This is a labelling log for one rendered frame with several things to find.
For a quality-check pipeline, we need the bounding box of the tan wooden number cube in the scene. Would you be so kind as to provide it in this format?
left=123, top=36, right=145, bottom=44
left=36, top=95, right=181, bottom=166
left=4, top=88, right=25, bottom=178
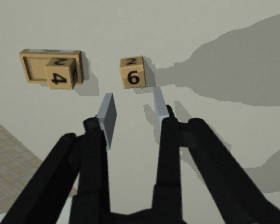
left=119, top=56, right=146, bottom=89
left=44, top=57, right=78, bottom=90

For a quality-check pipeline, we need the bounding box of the tan wooden tray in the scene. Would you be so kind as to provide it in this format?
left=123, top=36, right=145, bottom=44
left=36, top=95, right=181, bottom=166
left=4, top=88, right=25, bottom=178
left=20, top=49, right=84, bottom=85

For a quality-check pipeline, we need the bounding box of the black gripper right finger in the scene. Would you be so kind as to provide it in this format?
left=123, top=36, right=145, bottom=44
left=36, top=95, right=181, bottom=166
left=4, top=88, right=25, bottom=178
left=149, top=87, right=280, bottom=224

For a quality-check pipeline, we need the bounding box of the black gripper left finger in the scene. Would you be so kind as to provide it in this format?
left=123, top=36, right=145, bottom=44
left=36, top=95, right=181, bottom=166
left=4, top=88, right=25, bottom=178
left=0, top=93, right=117, bottom=224

